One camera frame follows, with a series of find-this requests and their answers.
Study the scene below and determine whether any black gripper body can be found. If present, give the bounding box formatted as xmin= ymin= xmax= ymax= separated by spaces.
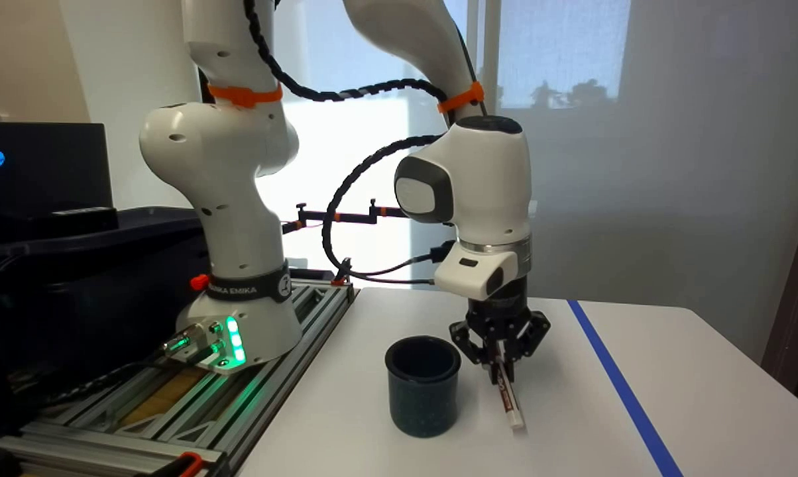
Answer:
xmin=463 ymin=272 xmax=532 ymax=336

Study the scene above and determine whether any white marker with orange cap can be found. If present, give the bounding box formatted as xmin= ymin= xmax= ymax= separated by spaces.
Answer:
xmin=493 ymin=342 xmax=529 ymax=434

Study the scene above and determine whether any dark teal mug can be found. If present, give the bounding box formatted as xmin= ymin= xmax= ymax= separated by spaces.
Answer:
xmin=381 ymin=334 xmax=463 ymax=439

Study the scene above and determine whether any blue tape strip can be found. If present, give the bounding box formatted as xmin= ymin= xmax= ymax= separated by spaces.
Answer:
xmin=565 ymin=296 xmax=685 ymax=477

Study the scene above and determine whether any black equipment cabinet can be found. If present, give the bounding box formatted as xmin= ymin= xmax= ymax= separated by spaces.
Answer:
xmin=0 ymin=207 xmax=211 ymax=436

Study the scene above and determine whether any black computer monitor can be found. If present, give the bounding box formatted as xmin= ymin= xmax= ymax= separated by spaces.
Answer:
xmin=0 ymin=118 xmax=119 ymax=239

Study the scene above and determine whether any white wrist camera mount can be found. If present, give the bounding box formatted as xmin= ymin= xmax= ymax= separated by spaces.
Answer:
xmin=430 ymin=239 xmax=518 ymax=303

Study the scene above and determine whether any thin black cable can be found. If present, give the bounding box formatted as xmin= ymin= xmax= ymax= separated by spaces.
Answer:
xmin=346 ymin=239 xmax=461 ymax=287

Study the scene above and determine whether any black articulated camera stand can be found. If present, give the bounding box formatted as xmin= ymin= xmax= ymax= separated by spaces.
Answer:
xmin=280 ymin=198 xmax=410 ymax=239

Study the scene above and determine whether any black braided cable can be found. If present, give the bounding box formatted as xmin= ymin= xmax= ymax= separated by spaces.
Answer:
xmin=240 ymin=0 xmax=461 ymax=283

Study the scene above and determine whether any orange cable tie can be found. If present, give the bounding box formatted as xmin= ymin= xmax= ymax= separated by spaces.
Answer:
xmin=438 ymin=80 xmax=487 ymax=118
xmin=203 ymin=80 xmax=286 ymax=112

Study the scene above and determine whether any aluminium extrusion base frame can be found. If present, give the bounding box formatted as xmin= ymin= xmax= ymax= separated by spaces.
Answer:
xmin=0 ymin=268 xmax=361 ymax=477

